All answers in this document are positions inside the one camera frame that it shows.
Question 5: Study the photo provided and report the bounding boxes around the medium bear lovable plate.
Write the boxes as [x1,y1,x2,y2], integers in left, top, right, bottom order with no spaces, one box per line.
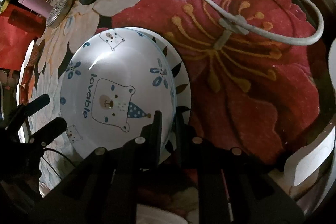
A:
[60,27,177,160]

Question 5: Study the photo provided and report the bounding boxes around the red bag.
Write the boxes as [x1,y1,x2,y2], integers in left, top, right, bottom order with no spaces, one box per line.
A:
[0,4,46,71]

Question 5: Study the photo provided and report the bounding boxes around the pink cylindrical cup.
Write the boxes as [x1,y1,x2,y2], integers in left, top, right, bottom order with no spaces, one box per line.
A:
[18,0,53,19]

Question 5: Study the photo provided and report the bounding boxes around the white furniture edge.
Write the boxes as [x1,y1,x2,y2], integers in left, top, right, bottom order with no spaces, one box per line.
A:
[277,42,335,215]

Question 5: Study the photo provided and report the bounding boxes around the red bowl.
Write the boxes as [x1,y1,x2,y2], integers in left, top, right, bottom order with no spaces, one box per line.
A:
[19,61,34,85]
[24,40,42,68]

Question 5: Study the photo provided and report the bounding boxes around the large leaf pattern plate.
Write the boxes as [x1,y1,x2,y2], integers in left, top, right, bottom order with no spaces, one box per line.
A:
[126,26,192,164]

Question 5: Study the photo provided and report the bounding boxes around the round metal perforated lid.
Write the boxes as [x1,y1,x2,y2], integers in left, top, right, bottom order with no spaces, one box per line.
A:
[46,0,73,29]

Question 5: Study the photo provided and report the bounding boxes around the red bowl plates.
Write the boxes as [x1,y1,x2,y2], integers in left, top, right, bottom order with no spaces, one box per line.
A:
[16,84,27,106]

